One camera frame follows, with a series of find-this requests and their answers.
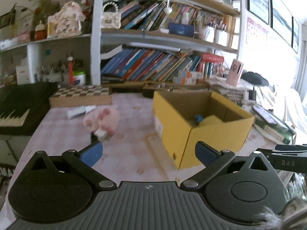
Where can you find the white hanging pompom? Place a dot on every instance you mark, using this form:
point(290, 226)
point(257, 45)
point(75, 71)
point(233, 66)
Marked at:
point(168, 10)

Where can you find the wooden chessboard box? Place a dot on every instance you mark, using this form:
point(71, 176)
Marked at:
point(81, 92)

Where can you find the black rounded pouch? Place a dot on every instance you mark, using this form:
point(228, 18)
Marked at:
point(254, 77)

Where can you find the green book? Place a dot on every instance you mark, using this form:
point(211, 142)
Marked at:
point(275, 131)

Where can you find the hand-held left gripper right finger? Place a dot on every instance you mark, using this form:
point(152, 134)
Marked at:
point(204, 154)

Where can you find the pink card box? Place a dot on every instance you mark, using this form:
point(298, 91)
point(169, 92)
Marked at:
point(235, 74)

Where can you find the red bottle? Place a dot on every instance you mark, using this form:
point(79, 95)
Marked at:
point(70, 71)

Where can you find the blue wrapper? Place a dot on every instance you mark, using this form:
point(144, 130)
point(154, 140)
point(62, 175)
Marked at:
point(198, 119)

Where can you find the stack of papers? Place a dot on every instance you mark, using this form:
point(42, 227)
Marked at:
point(230, 88)

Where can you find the white quilted handbag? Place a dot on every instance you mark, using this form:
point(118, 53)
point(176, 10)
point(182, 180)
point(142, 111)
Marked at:
point(110, 20)

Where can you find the orange and white small box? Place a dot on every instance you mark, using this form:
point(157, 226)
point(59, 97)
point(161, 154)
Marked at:
point(190, 74)
point(184, 80)

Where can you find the framed picture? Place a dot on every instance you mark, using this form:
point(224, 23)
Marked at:
point(295, 34)
point(258, 0)
point(281, 14)

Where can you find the white pen container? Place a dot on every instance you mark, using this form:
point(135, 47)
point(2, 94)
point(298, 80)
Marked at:
point(209, 34)
point(220, 37)

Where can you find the pink plush pig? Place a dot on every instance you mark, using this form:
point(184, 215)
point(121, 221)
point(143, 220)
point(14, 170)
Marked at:
point(105, 117)

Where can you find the row of paperback books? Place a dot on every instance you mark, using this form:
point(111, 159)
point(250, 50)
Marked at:
point(148, 14)

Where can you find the yellow cardboard box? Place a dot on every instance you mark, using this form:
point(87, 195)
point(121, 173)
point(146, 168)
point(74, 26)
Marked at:
point(208, 136)

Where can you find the pink checked tablecloth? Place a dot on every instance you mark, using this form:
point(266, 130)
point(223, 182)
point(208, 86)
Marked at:
point(134, 153)

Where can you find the white box red label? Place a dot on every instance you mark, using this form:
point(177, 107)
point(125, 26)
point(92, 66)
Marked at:
point(22, 75)

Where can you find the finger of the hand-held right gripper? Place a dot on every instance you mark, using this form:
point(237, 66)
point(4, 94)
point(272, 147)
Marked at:
point(287, 152)

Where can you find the dried flowers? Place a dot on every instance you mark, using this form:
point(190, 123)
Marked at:
point(44, 2)

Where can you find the pen holder with pens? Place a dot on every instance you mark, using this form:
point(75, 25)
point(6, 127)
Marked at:
point(52, 76)

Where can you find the white bookshelf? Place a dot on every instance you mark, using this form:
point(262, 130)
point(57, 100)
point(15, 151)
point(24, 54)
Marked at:
point(96, 40)

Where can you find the grey furry sleeve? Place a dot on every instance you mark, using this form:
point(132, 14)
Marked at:
point(292, 210)

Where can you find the black charger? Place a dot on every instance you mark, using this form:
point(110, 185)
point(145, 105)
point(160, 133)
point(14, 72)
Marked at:
point(252, 95)

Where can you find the white tub green lid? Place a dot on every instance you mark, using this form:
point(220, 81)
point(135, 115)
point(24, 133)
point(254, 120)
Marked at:
point(79, 79)

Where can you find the yellow jar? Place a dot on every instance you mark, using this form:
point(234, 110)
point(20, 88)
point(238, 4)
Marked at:
point(50, 30)

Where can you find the smartphone with lit screen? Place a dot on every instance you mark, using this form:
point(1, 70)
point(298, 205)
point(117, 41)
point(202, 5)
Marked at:
point(181, 30)

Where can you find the row of leaning colourful books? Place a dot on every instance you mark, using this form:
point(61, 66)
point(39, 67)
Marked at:
point(148, 64)

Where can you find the black tablet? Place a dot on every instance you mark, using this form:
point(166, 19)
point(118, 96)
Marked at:
point(268, 116)

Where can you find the pink wall poster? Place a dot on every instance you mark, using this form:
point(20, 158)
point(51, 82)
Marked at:
point(256, 26)

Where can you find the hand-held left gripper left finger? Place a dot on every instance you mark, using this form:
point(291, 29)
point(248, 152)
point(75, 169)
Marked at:
point(92, 153)

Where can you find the black electronic keyboard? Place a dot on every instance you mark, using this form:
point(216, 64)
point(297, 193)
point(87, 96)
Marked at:
point(24, 95)

